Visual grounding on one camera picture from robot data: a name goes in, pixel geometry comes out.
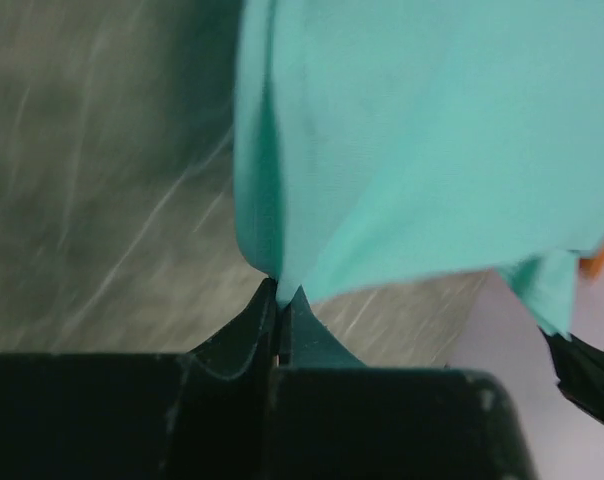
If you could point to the teal t shirt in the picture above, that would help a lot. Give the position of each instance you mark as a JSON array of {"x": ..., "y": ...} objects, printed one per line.
[{"x": 378, "y": 142}]

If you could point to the orange plastic basket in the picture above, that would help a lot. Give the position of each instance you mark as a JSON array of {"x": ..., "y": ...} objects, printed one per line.
[{"x": 591, "y": 263}]

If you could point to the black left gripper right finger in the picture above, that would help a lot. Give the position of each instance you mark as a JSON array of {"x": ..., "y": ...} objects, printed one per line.
[{"x": 336, "y": 418}]

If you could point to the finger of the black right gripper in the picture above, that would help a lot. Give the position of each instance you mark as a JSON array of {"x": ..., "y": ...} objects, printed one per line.
[{"x": 579, "y": 368}]

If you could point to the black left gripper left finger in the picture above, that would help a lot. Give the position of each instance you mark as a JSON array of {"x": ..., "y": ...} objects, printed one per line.
[{"x": 192, "y": 415}]

